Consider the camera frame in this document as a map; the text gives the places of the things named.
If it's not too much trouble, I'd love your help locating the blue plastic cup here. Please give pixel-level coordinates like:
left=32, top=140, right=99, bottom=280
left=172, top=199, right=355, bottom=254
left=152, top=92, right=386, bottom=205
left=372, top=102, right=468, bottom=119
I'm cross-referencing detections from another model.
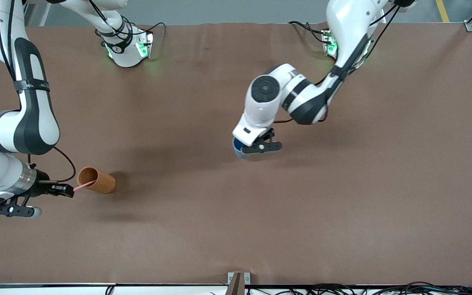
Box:
left=233, top=137, right=257, bottom=159

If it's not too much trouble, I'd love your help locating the pink chopstick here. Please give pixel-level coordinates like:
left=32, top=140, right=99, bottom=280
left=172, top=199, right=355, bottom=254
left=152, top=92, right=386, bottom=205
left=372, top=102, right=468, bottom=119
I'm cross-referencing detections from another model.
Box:
left=73, top=180, right=97, bottom=192

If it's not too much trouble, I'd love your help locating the metal table edge bracket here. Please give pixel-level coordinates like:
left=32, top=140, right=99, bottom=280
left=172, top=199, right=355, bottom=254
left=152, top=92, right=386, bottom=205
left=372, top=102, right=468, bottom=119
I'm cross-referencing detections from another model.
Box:
left=227, top=272, right=251, bottom=295

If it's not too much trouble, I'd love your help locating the brown cylindrical cup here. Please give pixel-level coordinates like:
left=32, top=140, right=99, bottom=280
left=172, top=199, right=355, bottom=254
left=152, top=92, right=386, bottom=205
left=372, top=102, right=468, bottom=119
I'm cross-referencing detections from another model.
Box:
left=76, top=166, right=116, bottom=195

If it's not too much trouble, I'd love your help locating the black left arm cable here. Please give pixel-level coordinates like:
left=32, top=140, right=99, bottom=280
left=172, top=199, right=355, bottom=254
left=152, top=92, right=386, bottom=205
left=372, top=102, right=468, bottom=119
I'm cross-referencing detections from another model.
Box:
left=316, top=0, right=402, bottom=86

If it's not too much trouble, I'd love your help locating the brown table cover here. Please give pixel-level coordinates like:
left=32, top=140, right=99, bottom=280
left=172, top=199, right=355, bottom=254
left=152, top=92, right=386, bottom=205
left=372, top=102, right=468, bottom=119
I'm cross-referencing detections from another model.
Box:
left=0, top=23, right=472, bottom=286

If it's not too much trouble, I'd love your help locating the black left base cable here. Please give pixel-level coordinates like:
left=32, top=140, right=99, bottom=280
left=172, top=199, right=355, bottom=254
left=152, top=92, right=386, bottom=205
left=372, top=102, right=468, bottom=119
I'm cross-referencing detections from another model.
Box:
left=288, top=20, right=327, bottom=43

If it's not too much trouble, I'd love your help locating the black floor cable bundle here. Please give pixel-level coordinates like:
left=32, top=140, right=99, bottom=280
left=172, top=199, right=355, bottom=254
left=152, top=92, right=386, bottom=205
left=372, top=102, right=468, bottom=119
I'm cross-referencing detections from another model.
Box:
left=244, top=281, right=472, bottom=295

